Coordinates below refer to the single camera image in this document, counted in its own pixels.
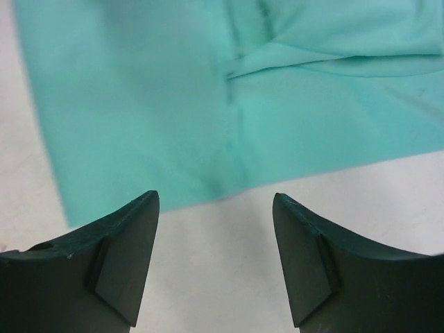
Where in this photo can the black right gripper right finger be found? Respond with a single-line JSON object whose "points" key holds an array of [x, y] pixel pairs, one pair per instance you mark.
{"points": [[340, 281]]}

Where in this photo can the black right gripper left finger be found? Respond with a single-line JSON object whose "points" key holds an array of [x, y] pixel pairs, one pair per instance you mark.
{"points": [[91, 279]]}

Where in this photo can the teal t shirt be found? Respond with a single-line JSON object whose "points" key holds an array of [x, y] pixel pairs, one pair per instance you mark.
{"points": [[200, 100]]}

